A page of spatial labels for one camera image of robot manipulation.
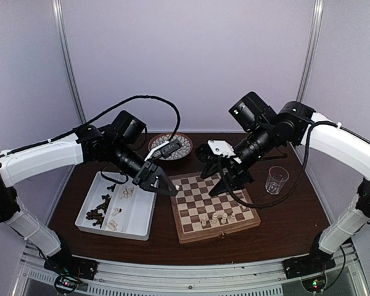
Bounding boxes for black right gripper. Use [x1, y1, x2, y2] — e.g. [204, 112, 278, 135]
[201, 121, 277, 196]

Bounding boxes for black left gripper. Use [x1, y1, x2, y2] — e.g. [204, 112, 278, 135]
[109, 139, 178, 197]

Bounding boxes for white chess king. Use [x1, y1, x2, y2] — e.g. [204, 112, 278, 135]
[210, 212, 218, 226]

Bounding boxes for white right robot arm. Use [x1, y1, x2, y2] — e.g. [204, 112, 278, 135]
[195, 91, 370, 273]

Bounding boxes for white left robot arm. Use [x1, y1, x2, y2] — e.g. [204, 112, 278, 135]
[0, 110, 178, 274]

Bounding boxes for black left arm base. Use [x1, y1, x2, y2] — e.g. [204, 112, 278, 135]
[39, 239, 98, 295]

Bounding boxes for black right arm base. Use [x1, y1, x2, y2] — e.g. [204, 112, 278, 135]
[282, 247, 336, 294]

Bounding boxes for pile of dark chess pieces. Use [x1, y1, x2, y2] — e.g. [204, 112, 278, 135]
[86, 183, 118, 228]

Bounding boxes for pile of white chess pieces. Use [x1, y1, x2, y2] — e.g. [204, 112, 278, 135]
[107, 207, 121, 231]

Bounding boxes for wooden chess board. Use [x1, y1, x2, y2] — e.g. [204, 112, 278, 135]
[170, 173, 261, 244]

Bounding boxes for clear drinking glass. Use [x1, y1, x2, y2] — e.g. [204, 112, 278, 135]
[265, 166, 289, 195]

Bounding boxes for floral patterned ceramic plate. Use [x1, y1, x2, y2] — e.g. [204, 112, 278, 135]
[148, 133, 193, 161]

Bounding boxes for white compartment tray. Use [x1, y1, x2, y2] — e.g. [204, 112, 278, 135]
[75, 172, 156, 241]

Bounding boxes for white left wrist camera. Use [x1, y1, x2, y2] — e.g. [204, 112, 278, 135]
[144, 139, 182, 161]

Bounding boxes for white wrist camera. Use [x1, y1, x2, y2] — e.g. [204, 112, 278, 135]
[144, 139, 182, 161]
[195, 140, 242, 164]

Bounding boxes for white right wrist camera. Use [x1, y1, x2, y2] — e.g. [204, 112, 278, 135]
[195, 140, 242, 164]

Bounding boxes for aluminium corner post right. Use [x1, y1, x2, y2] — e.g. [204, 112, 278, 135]
[296, 0, 324, 102]

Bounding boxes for aluminium corner post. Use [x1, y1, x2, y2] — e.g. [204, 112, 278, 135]
[296, 0, 324, 102]
[52, 0, 87, 124]

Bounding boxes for aluminium corner post left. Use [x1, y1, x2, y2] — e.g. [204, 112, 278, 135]
[52, 0, 87, 124]

